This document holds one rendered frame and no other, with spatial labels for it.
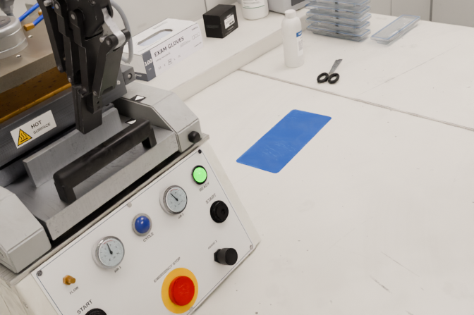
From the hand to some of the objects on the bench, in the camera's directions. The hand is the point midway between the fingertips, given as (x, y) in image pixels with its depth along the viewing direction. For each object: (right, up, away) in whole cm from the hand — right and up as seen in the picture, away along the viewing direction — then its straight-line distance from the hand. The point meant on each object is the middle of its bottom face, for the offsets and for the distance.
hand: (87, 106), depth 66 cm
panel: (+12, -28, +9) cm, 32 cm away
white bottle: (+34, +16, +77) cm, 85 cm away
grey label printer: (+33, +40, +108) cm, 120 cm away
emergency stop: (+11, -27, +9) cm, 31 cm away
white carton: (-2, +17, +80) cm, 81 cm away
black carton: (+14, +27, +92) cm, 96 cm away
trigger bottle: (+24, +34, +100) cm, 108 cm away
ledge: (+13, +22, +93) cm, 96 cm away
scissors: (+42, +13, +70) cm, 83 cm away
